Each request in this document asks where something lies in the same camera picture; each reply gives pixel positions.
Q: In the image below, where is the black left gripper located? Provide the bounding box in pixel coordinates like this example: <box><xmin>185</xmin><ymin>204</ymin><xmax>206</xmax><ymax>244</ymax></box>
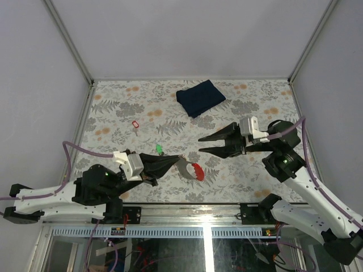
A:
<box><xmin>108</xmin><ymin>155</ymin><xmax>183</xmax><ymax>201</ymax></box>

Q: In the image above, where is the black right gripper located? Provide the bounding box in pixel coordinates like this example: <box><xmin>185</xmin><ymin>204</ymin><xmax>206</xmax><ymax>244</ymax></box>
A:
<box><xmin>199</xmin><ymin>121</ymin><xmax>277</xmax><ymax>159</ymax></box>

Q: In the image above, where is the steel key holder red handle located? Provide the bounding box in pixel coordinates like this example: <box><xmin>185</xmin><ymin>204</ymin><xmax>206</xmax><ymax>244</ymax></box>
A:
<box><xmin>175</xmin><ymin>155</ymin><xmax>205</xmax><ymax>181</ymax></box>

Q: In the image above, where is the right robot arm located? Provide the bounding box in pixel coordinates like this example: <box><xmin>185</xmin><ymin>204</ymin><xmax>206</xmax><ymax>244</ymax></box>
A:
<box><xmin>200</xmin><ymin>116</ymin><xmax>362</xmax><ymax>265</ymax></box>

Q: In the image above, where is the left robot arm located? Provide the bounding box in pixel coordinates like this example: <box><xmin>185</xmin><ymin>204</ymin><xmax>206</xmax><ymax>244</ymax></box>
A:
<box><xmin>2</xmin><ymin>150</ymin><xmax>180</xmax><ymax>224</ymax></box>

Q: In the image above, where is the key with green tag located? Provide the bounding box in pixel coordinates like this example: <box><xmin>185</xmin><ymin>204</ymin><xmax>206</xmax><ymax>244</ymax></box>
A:
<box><xmin>156</xmin><ymin>144</ymin><xmax>164</xmax><ymax>156</ymax></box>

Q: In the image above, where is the key with red tag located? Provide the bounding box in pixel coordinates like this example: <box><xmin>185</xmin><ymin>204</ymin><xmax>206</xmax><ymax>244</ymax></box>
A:
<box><xmin>132</xmin><ymin>120</ymin><xmax>140</xmax><ymax>136</ymax></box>

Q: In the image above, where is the folded dark blue cloth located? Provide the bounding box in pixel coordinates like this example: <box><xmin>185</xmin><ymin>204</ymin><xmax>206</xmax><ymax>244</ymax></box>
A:
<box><xmin>176</xmin><ymin>80</ymin><xmax>226</xmax><ymax>118</ymax></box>

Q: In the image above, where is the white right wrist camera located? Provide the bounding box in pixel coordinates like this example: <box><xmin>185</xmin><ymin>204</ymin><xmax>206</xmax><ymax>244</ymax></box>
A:
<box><xmin>239</xmin><ymin>116</ymin><xmax>269</xmax><ymax>143</ymax></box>

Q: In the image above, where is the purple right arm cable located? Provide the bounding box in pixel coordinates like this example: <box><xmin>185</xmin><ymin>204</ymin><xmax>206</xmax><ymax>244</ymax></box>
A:
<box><xmin>266</xmin><ymin>116</ymin><xmax>363</xmax><ymax>230</ymax></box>

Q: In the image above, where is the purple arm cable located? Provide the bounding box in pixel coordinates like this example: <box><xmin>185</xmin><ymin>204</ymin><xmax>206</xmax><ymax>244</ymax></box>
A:
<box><xmin>0</xmin><ymin>141</ymin><xmax>116</xmax><ymax>219</ymax></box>
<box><xmin>266</xmin><ymin>116</ymin><xmax>363</xmax><ymax>230</ymax></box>

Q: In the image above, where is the aluminium table edge rail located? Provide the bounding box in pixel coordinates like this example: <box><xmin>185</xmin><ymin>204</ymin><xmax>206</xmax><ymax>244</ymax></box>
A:
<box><xmin>67</xmin><ymin>201</ymin><xmax>324</xmax><ymax>227</ymax></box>

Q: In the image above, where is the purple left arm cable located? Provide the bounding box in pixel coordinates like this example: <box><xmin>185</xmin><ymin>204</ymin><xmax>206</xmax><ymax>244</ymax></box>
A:
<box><xmin>0</xmin><ymin>141</ymin><xmax>116</xmax><ymax>219</ymax></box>

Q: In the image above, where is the perforated cable duct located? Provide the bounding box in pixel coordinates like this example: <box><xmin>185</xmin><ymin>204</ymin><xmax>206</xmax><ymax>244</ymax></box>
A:
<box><xmin>53</xmin><ymin>226</ymin><xmax>276</xmax><ymax>239</ymax></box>

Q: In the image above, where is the right aluminium frame post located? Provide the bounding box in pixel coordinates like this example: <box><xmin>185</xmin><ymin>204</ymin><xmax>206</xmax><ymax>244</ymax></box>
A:
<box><xmin>288</xmin><ymin>0</ymin><xmax>340</xmax><ymax>83</ymax></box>

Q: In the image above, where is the aluminium frame post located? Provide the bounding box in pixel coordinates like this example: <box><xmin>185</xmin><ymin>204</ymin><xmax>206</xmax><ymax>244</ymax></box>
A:
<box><xmin>41</xmin><ymin>0</ymin><xmax>94</xmax><ymax>86</ymax></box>
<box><xmin>288</xmin><ymin>0</ymin><xmax>340</xmax><ymax>83</ymax></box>

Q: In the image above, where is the left aluminium frame post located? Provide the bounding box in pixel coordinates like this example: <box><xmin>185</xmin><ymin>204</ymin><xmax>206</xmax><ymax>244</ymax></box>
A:
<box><xmin>41</xmin><ymin>0</ymin><xmax>94</xmax><ymax>86</ymax></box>

